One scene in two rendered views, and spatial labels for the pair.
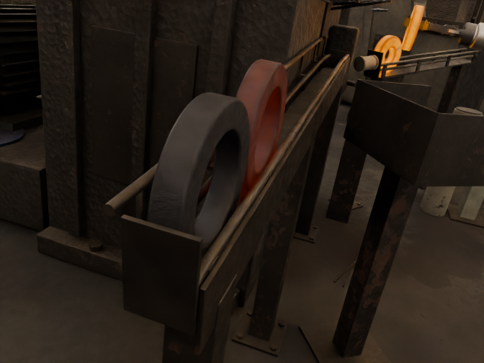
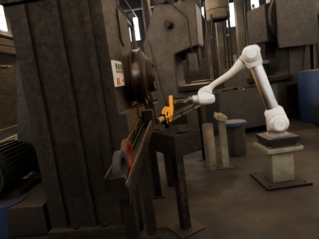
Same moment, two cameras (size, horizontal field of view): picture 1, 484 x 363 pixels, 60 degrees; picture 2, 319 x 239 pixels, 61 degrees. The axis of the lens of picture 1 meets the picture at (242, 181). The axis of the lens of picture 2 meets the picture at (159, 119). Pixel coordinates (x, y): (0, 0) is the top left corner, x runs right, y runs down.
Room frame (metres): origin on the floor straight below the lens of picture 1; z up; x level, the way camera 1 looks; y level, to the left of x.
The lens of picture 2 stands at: (-0.87, 0.04, 1.08)
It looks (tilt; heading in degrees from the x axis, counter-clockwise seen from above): 9 degrees down; 350
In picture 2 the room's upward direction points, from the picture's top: 7 degrees counter-clockwise
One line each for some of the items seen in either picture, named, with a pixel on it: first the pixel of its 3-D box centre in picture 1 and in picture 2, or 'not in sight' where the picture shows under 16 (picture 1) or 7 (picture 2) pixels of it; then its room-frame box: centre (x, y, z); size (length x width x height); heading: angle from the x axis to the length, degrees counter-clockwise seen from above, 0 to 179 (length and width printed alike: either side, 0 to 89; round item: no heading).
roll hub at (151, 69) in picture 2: not in sight; (151, 75); (1.41, -0.34, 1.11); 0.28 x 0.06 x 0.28; 165
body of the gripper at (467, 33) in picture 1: (459, 32); (187, 100); (1.61, -0.69, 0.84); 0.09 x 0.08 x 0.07; 75
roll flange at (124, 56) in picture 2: not in sight; (130, 78); (1.46, -0.17, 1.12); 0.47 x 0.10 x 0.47; 165
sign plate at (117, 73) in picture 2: not in sight; (118, 73); (1.14, -0.05, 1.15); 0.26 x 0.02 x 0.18; 165
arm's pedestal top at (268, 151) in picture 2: not in sight; (276, 145); (1.32, -1.40, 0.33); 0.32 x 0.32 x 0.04; 82
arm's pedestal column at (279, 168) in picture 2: not in sight; (278, 163); (1.32, -1.40, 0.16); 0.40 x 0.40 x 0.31; 82
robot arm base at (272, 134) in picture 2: not in sight; (275, 131); (1.34, -1.40, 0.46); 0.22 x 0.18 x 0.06; 178
